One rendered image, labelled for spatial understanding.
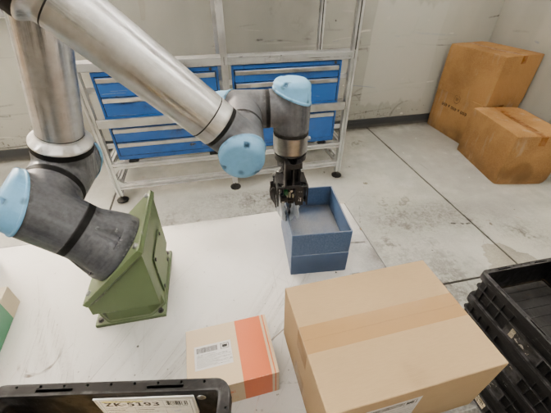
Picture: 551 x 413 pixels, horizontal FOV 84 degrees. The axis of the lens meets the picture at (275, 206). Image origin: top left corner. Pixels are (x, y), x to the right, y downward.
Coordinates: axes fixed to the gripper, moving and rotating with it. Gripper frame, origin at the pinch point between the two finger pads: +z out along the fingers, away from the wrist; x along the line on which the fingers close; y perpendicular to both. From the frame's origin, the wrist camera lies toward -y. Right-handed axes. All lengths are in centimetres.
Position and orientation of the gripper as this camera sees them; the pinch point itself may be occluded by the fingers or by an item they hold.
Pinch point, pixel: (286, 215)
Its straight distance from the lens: 81.9
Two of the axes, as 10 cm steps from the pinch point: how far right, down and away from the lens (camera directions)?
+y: 1.2, 6.0, -7.9
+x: 9.9, -0.7, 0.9
